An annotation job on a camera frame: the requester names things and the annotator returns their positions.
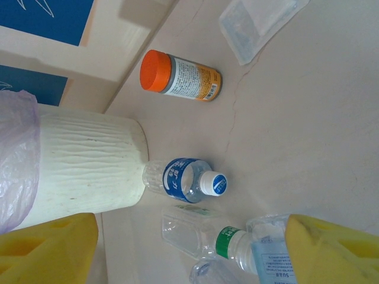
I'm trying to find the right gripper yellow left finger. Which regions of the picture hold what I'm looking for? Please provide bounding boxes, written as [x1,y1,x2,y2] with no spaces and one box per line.
[0,213,99,284]

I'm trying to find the white ribbed waste bin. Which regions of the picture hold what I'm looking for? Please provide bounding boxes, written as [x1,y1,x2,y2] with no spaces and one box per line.
[0,106,149,234]

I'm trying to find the square clear green-band bottle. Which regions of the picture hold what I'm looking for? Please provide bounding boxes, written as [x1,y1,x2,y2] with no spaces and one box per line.
[161,204,259,276]

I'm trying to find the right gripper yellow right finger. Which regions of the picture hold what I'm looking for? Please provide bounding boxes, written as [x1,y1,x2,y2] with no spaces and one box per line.
[285,214,379,284]

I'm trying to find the orange-lid jar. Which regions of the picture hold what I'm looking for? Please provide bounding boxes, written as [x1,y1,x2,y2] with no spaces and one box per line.
[140,49,223,102]

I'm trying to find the light blue label bottle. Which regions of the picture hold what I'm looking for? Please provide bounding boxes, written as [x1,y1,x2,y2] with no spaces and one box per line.
[246,213,298,284]

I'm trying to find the purple plastic bin liner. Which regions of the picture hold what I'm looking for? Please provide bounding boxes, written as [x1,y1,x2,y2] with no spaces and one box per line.
[0,90,41,234]

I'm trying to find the clear plastic pouch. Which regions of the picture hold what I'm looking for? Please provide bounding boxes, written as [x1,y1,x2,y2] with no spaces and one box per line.
[219,0,310,66]

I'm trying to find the small blue-label white-cap bottle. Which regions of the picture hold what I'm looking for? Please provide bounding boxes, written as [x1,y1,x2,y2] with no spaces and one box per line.
[142,157,228,204]

